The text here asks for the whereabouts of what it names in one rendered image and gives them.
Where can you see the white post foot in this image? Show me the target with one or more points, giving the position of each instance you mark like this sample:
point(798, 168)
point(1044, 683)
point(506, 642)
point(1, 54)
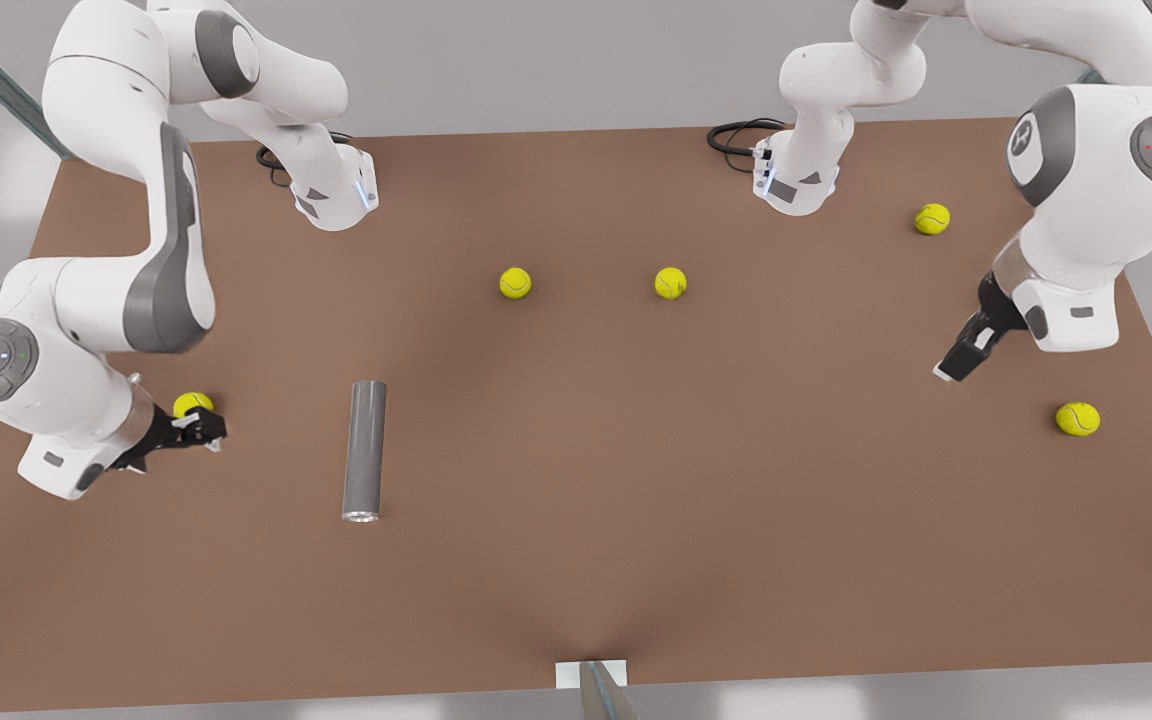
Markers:
point(568, 674)

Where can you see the grey tennis ball tube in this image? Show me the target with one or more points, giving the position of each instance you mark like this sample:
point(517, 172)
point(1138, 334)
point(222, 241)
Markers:
point(365, 450)

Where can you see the yellow tennis ball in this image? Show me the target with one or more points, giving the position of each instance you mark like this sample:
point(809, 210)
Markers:
point(932, 219)
point(670, 283)
point(1077, 418)
point(190, 402)
point(515, 283)

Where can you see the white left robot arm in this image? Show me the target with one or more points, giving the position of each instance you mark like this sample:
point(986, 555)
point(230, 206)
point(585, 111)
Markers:
point(1086, 215)

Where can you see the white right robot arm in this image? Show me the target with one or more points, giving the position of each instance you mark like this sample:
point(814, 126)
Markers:
point(96, 90)

